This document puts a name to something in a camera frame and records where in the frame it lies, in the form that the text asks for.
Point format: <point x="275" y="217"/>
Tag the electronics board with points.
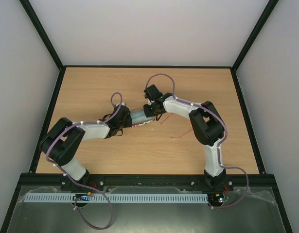
<point x="83" y="197"/>
<point x="219" y="197"/>

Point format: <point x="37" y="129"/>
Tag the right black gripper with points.
<point x="147" y="110"/>

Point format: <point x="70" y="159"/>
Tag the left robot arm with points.
<point x="62" y="141"/>

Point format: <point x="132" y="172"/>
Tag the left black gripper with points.
<point x="129" y="123"/>

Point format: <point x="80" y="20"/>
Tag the light blue cleaning cloth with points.
<point x="138" y="116"/>

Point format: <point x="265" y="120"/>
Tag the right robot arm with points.
<point x="207" y="125"/>

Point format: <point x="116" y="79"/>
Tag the light blue slotted cable duct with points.
<point x="118" y="198"/>

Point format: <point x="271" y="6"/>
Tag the flag print glasses case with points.
<point x="149" y="120"/>

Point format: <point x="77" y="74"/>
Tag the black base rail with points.
<point x="182" y="182"/>

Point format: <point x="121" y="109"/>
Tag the left electronics board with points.
<point x="83" y="197"/>

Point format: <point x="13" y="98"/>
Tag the right electronics board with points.
<point x="219" y="197"/>

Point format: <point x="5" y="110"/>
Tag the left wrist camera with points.
<point x="120" y="103"/>

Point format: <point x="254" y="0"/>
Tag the red transparent sunglasses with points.
<point x="176" y="126"/>

